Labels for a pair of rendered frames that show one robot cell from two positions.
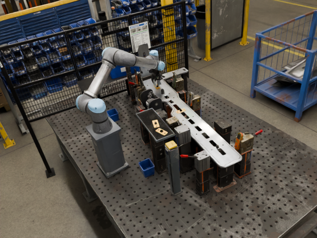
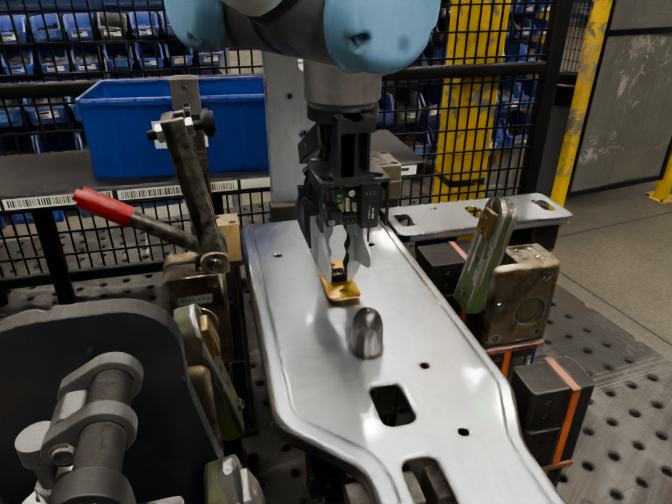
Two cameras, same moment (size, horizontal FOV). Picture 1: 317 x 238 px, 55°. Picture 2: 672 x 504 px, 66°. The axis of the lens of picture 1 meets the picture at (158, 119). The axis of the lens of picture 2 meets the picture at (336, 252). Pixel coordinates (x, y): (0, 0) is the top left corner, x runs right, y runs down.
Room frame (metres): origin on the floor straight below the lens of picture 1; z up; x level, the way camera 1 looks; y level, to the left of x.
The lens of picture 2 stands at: (1.96, -0.09, 1.34)
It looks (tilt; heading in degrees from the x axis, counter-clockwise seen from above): 29 degrees down; 8
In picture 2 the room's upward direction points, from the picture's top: straight up
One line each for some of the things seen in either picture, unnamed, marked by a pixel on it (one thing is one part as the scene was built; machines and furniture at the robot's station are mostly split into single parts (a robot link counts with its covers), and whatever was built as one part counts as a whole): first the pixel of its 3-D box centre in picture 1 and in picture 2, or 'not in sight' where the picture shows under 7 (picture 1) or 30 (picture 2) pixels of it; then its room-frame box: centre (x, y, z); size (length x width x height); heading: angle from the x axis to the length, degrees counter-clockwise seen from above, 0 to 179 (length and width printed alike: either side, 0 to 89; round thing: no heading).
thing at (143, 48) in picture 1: (145, 60); (302, 95); (2.75, 0.06, 1.17); 0.12 x 0.01 x 0.34; 111
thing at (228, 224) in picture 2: not in sight; (237, 336); (2.52, 0.12, 0.88); 0.04 x 0.04 x 0.36; 21
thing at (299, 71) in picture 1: (307, 62); not in sight; (3.53, -2.06, 0.47); 1.20 x 0.80 x 0.95; 119
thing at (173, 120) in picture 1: (174, 138); not in sight; (1.86, -0.11, 0.89); 0.13 x 0.11 x 0.38; 111
